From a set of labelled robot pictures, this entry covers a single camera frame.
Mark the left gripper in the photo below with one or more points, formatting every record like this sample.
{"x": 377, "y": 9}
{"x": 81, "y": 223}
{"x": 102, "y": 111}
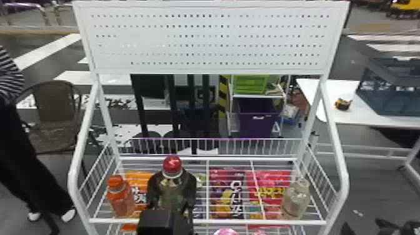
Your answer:
{"x": 182, "y": 224}

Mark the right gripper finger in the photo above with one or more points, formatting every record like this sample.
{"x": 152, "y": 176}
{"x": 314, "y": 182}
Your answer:
{"x": 412, "y": 228}
{"x": 384, "y": 224}

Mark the green bottle with red cap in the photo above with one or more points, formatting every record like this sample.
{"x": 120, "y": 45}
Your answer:
{"x": 172, "y": 165}

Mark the orange snack packet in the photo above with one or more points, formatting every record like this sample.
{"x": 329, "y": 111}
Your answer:
{"x": 139, "y": 183}

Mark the orange bottle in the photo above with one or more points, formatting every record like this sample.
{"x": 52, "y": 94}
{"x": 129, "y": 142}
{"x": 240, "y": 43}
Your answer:
{"x": 120, "y": 200}

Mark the purple snack packet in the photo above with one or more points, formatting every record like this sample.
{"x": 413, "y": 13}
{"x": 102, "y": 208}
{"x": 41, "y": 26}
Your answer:
{"x": 226, "y": 193}

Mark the clear beige bottle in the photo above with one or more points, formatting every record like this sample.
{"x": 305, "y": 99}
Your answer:
{"x": 295, "y": 200}

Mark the red snack packet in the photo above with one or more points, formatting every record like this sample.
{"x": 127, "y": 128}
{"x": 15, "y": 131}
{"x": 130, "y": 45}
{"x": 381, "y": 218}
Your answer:
{"x": 269, "y": 190}

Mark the purple crate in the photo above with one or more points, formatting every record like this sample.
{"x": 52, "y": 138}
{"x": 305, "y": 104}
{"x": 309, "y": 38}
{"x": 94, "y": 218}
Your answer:
{"x": 257, "y": 119}

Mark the white side table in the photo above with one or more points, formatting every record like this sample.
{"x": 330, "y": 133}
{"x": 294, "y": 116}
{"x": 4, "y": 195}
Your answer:
{"x": 357, "y": 111}

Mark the blue basket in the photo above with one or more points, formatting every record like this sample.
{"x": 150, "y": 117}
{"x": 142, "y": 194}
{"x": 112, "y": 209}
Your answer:
{"x": 390, "y": 92}

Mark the green basket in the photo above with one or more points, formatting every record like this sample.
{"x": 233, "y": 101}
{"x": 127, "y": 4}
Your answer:
{"x": 251, "y": 84}

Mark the brown chair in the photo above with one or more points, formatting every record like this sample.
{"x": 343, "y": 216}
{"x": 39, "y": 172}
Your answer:
{"x": 54, "y": 111}

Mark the person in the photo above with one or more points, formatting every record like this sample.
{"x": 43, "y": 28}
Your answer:
{"x": 19, "y": 164}

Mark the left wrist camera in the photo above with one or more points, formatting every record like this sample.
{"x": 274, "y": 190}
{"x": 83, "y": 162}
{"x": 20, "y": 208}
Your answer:
{"x": 153, "y": 223}

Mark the striped post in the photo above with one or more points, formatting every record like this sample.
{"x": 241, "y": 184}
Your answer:
{"x": 223, "y": 95}

